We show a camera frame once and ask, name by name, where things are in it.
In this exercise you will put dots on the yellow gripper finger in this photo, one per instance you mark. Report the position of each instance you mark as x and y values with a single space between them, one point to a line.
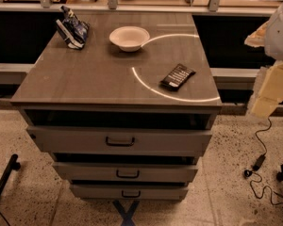
257 38
270 93

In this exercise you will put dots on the black rxbar chocolate bar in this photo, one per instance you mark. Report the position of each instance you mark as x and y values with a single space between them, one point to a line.
177 77

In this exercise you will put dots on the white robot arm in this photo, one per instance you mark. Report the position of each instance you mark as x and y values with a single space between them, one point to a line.
273 44

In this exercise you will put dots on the white paper bowl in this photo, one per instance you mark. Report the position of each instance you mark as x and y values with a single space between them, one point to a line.
129 38

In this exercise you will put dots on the grey drawer cabinet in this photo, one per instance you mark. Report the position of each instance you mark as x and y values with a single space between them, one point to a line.
102 86

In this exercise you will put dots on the blue chip bag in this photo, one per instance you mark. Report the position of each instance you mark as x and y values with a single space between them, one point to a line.
72 30

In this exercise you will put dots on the blue tape cross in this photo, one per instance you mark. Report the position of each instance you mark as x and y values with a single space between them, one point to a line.
126 215

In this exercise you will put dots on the bottom grey drawer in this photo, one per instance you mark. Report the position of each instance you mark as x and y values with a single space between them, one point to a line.
176 193

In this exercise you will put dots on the grey drawer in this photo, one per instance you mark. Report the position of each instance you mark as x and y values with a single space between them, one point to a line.
57 139
125 172
176 193

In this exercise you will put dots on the middle grey drawer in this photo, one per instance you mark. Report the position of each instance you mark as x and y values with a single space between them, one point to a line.
125 172

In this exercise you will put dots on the top grey drawer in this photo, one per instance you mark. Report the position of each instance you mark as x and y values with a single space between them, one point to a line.
57 139

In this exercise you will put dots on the black stand leg left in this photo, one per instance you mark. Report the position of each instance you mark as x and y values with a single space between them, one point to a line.
13 164

